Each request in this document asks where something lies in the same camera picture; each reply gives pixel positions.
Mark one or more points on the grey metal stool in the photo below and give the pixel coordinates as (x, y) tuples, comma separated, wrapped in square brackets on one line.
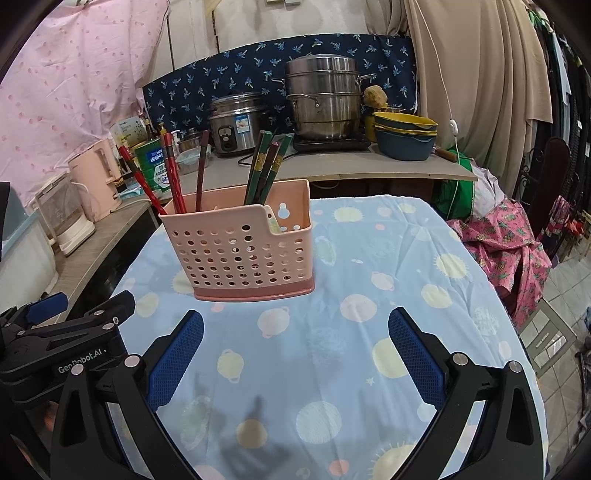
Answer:
[(547, 337)]

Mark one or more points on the yellow bowl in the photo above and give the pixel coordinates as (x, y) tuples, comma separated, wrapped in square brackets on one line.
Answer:
[(406, 133), (404, 121)]

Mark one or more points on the beige curtain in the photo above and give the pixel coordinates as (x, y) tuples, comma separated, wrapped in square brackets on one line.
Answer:
[(485, 69)]

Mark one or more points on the clear container with green lid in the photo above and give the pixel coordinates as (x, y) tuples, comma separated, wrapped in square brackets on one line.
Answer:
[(189, 160)]

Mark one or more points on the silver rice cooker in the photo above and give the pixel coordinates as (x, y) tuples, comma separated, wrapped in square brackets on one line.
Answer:
[(238, 124)]

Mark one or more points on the hanging dark clothes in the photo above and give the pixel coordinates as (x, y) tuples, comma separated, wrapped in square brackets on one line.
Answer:
[(568, 69)]

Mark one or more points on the yellow jar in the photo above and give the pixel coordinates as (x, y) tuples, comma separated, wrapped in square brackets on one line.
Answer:
[(371, 127)]

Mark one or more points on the white blender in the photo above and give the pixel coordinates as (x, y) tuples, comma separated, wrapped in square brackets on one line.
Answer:
[(64, 217)]

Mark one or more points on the blue packet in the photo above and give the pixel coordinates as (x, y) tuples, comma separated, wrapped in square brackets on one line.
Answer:
[(128, 190)]

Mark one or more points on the dark brown chopstick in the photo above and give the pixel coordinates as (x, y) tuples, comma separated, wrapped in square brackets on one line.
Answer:
[(202, 170)]

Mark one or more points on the small steel pot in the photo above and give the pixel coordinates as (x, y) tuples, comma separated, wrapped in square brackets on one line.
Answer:
[(189, 141)]

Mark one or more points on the black induction cooker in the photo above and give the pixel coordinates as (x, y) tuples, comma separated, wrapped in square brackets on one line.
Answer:
[(332, 143)]

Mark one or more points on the white green carton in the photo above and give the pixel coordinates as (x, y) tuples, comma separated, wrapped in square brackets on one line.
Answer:
[(129, 133)]

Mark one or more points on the blue bowl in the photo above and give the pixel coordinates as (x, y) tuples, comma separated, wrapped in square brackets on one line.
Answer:
[(405, 146)]

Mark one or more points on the white plastic spoon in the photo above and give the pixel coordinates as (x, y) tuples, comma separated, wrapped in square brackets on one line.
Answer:
[(274, 225)]

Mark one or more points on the blue planet print tablecloth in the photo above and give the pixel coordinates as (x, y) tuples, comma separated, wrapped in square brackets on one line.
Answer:
[(346, 277)]

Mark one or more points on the green cloth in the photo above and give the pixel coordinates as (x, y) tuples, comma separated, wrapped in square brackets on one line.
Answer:
[(455, 189)]

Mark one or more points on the pink perforated utensil basket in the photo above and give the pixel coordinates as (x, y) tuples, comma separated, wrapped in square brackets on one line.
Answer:
[(240, 249)]

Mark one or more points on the green labelled can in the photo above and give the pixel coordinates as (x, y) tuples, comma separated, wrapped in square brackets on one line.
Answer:
[(152, 168)]

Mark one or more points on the navy palm print cloth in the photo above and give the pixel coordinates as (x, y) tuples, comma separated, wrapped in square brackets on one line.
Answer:
[(194, 87)]

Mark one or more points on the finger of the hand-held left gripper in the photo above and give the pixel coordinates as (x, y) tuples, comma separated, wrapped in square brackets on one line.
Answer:
[(46, 308), (101, 316)]

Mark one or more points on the grey plastic storage box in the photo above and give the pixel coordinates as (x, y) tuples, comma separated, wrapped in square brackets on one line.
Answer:
[(23, 258)]

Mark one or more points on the pink electric kettle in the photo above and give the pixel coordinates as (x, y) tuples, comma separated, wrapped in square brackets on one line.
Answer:
[(94, 180)]

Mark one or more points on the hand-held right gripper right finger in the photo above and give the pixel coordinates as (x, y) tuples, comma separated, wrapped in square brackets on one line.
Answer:
[(415, 360)]

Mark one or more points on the brown loofah sponge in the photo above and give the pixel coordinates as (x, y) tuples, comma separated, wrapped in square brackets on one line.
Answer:
[(375, 97)]

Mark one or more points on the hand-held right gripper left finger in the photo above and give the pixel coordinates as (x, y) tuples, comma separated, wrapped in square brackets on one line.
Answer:
[(178, 360)]

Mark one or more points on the pale lilac cloth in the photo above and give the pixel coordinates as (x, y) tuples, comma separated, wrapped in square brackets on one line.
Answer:
[(489, 184)]

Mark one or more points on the stainless steel steamer pot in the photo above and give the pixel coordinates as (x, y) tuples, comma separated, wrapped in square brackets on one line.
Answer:
[(323, 101)]

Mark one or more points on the pink pineapple print cloth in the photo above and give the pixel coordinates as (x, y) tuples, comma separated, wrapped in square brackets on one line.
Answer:
[(503, 258)]

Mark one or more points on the pink dotted curtain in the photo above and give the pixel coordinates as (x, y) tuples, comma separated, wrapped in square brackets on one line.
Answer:
[(69, 69)]

